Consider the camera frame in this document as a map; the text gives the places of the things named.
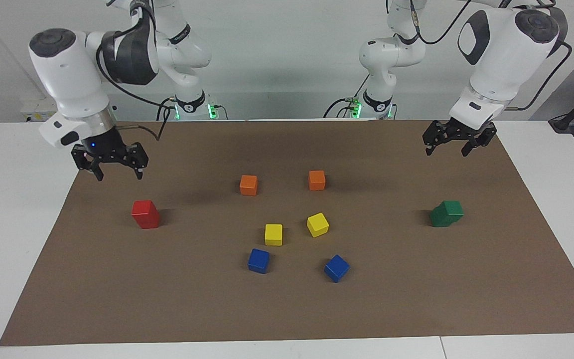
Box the green wooden cube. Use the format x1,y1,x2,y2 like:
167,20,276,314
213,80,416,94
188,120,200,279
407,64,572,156
429,206,453,228
438,200,464,223

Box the white power box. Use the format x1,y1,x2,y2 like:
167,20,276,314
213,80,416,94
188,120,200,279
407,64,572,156
20,97,54,123

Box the yellow wooden cube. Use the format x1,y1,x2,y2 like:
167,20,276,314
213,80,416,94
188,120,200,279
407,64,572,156
306,212,330,238
265,223,284,247

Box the blue wooden cube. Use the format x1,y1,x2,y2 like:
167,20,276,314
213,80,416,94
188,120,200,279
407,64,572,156
323,254,351,283
247,248,271,274

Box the brown table mat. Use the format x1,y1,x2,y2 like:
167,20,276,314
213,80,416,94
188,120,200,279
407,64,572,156
0,119,574,347

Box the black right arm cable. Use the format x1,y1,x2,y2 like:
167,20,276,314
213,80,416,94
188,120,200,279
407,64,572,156
96,0,173,143

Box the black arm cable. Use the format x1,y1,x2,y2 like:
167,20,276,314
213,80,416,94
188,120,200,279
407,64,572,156
96,0,173,143
412,0,573,111

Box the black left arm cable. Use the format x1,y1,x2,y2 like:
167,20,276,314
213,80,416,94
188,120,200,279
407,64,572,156
412,0,573,111

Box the black base cable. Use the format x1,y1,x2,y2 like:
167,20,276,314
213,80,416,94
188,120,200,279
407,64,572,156
323,75,370,119

